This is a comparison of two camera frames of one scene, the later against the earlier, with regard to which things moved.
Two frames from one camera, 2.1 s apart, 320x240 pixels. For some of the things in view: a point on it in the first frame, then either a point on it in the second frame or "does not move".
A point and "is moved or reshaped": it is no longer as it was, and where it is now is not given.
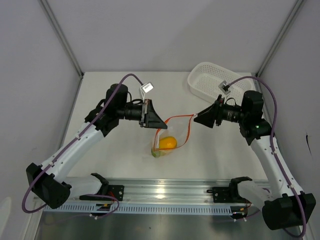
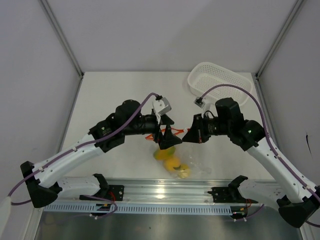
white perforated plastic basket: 204,78 does not move
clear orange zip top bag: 166,140 is moved or reshaped
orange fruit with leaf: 167,142 is moved or reshaped
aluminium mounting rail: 166,191 does not move
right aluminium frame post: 288,23 does not move
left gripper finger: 153,120 → 168,139
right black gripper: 216,111 → 196,133
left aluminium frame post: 63,37 does not move
